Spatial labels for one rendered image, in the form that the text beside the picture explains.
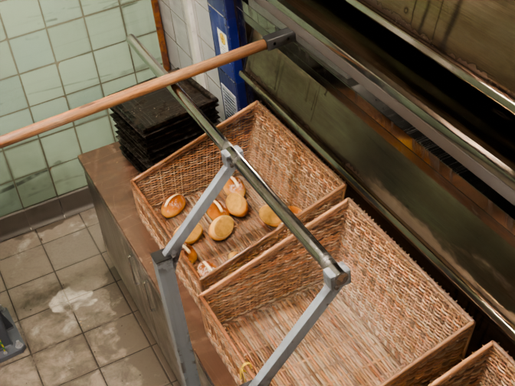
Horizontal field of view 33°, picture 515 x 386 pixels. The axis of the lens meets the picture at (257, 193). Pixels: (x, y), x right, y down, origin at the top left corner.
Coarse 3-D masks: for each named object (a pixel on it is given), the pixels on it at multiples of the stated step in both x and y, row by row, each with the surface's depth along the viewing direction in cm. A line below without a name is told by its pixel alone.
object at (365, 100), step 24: (264, 24) 252; (288, 48) 242; (336, 72) 222; (360, 96) 212; (384, 120) 205; (408, 144) 198; (432, 144) 192; (456, 168) 184; (480, 192) 177; (504, 216) 172
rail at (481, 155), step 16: (272, 0) 203; (288, 16) 198; (304, 16) 193; (320, 32) 186; (336, 48) 181; (352, 64) 177; (368, 64) 173; (384, 80) 168; (400, 96) 163; (416, 112) 160; (432, 112) 157; (448, 128) 152; (464, 144) 149; (480, 160) 146; (496, 160) 144; (512, 176) 140
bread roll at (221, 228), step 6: (222, 216) 265; (228, 216) 266; (216, 222) 263; (222, 222) 264; (228, 222) 265; (210, 228) 262; (216, 228) 262; (222, 228) 263; (228, 228) 264; (210, 234) 262; (216, 234) 261; (222, 234) 262; (228, 234) 264
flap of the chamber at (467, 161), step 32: (256, 0) 211; (288, 0) 207; (320, 0) 207; (352, 32) 192; (384, 32) 192; (384, 64) 178; (416, 64) 179; (384, 96) 168; (416, 96) 167; (448, 96) 167; (480, 96) 167; (416, 128) 161; (480, 128) 157; (512, 128) 157; (512, 160) 148; (512, 192) 140
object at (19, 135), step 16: (240, 48) 231; (256, 48) 232; (192, 64) 228; (208, 64) 228; (224, 64) 231; (160, 80) 224; (176, 80) 226; (112, 96) 220; (128, 96) 221; (64, 112) 217; (80, 112) 217; (96, 112) 219; (32, 128) 214; (48, 128) 215; (0, 144) 211
